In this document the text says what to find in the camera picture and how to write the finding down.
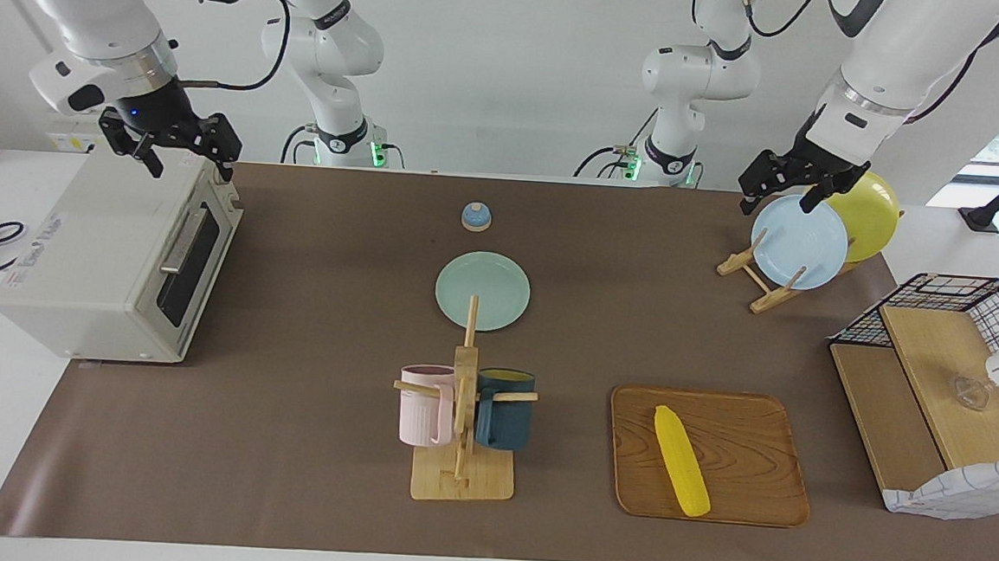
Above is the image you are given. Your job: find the oven door with handle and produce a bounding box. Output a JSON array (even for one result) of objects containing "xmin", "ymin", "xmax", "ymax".
[{"xmin": 132, "ymin": 174, "xmax": 247, "ymax": 367}]

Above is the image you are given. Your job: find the cream toaster oven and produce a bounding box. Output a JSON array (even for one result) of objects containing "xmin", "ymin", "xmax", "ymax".
[{"xmin": 0, "ymin": 142, "xmax": 248, "ymax": 371}]

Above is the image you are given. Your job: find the pale green plate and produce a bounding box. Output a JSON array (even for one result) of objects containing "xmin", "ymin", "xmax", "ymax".
[{"xmin": 432, "ymin": 248, "xmax": 534, "ymax": 335}]

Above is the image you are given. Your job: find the yellow corn cob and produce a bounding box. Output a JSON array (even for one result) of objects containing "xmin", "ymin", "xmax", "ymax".
[{"xmin": 648, "ymin": 404, "xmax": 717, "ymax": 519}]

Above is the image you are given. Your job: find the light blue plate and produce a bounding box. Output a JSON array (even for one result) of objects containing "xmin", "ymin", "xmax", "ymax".
[{"xmin": 747, "ymin": 192, "xmax": 853, "ymax": 293}]

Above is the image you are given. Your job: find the yellow plate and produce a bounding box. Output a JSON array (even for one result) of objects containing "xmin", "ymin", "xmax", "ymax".
[{"xmin": 817, "ymin": 168, "xmax": 903, "ymax": 267}]

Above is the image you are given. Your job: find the white power box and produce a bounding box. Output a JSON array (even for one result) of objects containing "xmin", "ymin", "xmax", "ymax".
[{"xmin": 43, "ymin": 119, "xmax": 104, "ymax": 156}]

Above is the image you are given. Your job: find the wooden plate rack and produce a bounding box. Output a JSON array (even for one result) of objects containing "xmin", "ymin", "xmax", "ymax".
[{"xmin": 713, "ymin": 198, "xmax": 906, "ymax": 323}]

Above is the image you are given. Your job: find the small clear glass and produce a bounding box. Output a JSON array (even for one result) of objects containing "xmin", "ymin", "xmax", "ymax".
[{"xmin": 947, "ymin": 373, "xmax": 993, "ymax": 413}]

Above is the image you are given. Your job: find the wooden serving tray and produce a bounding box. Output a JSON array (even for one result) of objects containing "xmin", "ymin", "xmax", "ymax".
[{"xmin": 604, "ymin": 384, "xmax": 817, "ymax": 530}]

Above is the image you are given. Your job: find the brown table mat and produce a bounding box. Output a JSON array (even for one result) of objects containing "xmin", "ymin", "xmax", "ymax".
[{"xmin": 0, "ymin": 146, "xmax": 999, "ymax": 561}]

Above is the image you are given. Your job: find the pink mug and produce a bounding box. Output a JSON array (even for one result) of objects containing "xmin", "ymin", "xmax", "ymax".
[{"xmin": 396, "ymin": 362, "xmax": 461, "ymax": 449}]

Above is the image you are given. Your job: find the dark teal mug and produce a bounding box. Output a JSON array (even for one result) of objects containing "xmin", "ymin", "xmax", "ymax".
[{"xmin": 472, "ymin": 366, "xmax": 538, "ymax": 453}]

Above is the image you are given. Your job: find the white checked cloth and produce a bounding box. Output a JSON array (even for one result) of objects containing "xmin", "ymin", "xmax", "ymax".
[{"xmin": 880, "ymin": 449, "xmax": 999, "ymax": 525}]

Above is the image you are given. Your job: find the wooden mug rack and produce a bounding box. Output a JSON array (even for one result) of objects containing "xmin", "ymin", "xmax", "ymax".
[{"xmin": 386, "ymin": 290, "xmax": 545, "ymax": 507}]

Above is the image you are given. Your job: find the black base cable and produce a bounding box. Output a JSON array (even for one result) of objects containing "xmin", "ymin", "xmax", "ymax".
[
  {"xmin": 280, "ymin": 124, "xmax": 319, "ymax": 166},
  {"xmin": 573, "ymin": 103, "xmax": 660, "ymax": 184}
]

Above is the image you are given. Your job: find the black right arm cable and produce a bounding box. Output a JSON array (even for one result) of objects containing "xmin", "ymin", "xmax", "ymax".
[{"xmin": 177, "ymin": 0, "xmax": 293, "ymax": 95}]

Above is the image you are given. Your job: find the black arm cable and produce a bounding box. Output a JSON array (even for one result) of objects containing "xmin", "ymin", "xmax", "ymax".
[
  {"xmin": 177, "ymin": 0, "xmax": 293, "ymax": 95},
  {"xmin": 904, "ymin": 41, "xmax": 983, "ymax": 128}
]

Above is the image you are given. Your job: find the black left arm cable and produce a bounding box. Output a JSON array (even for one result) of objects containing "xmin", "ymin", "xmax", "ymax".
[{"xmin": 904, "ymin": 41, "xmax": 983, "ymax": 128}]

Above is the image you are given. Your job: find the black wire wooden shelf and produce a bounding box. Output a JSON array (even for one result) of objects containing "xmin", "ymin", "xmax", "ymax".
[{"xmin": 817, "ymin": 267, "xmax": 999, "ymax": 520}]

